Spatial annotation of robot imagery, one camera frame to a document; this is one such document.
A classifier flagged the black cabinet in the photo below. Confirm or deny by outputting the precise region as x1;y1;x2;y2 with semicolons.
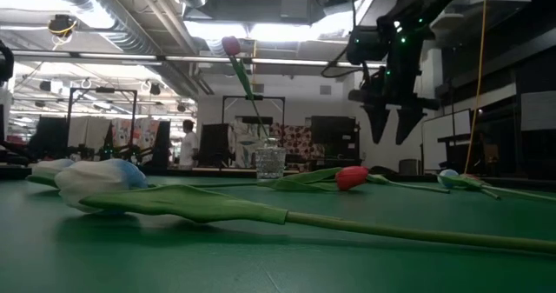
310;115;361;172

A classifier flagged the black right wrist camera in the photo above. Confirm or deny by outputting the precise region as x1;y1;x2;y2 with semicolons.
346;24;388;66

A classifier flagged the black right camera cable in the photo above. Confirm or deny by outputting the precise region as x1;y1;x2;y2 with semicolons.
320;44;366;79

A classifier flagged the green table mat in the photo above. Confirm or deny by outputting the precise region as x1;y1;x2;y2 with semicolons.
0;174;556;293

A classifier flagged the yellow hanging cable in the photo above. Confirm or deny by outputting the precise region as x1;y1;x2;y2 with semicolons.
462;0;490;176

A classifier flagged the grey bin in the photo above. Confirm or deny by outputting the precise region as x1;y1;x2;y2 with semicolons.
398;158;421;176

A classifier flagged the black ceiling device yellow cable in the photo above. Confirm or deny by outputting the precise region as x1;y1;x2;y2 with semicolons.
46;13;78;40

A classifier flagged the colourful patterned panel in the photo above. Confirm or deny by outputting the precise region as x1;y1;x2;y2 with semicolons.
110;117;162;155

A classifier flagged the white teal patterned panel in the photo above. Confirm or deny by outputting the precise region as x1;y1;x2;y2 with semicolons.
228;117;271;169

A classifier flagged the red floral patterned panel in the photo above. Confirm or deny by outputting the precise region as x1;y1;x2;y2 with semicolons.
268;124;326;160

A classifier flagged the black metal frame stand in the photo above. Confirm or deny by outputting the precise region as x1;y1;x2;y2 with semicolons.
221;94;287;127
67;85;139;159

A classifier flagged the whiteboard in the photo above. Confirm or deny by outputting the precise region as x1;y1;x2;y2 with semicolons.
420;109;474;172

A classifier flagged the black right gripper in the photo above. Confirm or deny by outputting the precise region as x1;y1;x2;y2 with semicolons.
347;65;440;147

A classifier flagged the grey rectangular ceiling duct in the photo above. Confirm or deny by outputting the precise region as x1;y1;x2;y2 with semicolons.
186;0;328;25

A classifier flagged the person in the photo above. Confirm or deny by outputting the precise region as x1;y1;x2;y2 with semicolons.
178;118;200;169

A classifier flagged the white blue-tipped artificial tulip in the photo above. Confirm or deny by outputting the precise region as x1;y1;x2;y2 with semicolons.
436;168;556;203
54;157;556;256
24;157;77;189

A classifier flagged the silver ribbed ventilation duct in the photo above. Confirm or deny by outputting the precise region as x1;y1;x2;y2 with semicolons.
43;0;201;98

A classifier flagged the clear glass vase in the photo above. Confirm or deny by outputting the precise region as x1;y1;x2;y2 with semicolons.
255;136;288;181

